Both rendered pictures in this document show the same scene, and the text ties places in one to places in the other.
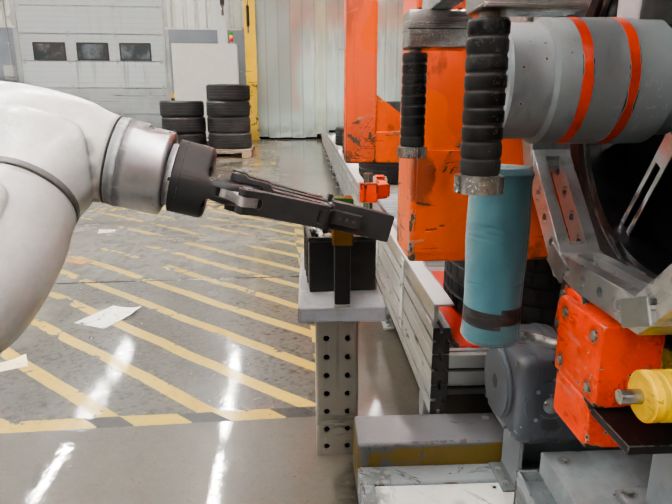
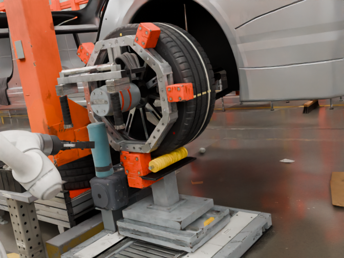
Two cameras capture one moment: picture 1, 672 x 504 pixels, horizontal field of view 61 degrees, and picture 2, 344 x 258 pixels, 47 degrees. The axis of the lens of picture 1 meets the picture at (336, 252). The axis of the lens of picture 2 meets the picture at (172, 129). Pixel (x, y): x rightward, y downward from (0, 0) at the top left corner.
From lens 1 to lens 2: 1.16 m
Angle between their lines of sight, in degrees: 47
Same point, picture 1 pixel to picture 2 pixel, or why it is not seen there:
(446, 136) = (57, 119)
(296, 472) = not seen: outside the picture
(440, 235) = (63, 154)
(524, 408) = (114, 197)
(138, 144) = (45, 138)
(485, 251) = (100, 148)
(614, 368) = (144, 165)
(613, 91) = (127, 100)
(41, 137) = (32, 141)
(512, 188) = (103, 128)
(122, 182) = (45, 149)
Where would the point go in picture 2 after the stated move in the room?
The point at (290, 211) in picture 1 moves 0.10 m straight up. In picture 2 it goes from (80, 145) to (75, 120)
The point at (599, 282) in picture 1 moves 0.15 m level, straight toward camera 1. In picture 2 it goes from (133, 145) to (143, 151)
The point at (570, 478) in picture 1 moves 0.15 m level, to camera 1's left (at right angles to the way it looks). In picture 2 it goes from (134, 210) to (113, 222)
